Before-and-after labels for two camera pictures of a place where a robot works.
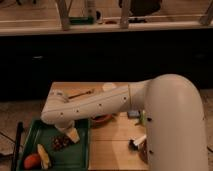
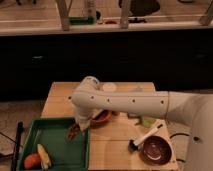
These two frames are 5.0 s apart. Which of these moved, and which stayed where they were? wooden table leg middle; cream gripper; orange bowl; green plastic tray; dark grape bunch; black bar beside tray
Moved: cream gripper; dark grape bunch
Stayed: green plastic tray; wooden table leg middle; black bar beside tray; orange bowl
